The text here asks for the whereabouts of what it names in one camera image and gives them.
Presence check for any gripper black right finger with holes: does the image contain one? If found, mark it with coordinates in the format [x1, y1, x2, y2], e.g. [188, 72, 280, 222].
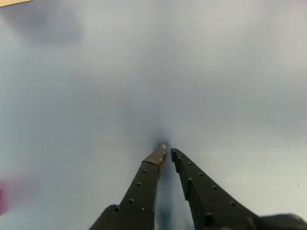
[170, 148, 264, 230]

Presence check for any gripper black left finger taped tip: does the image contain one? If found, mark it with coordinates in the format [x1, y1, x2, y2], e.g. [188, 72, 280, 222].
[88, 144, 167, 230]

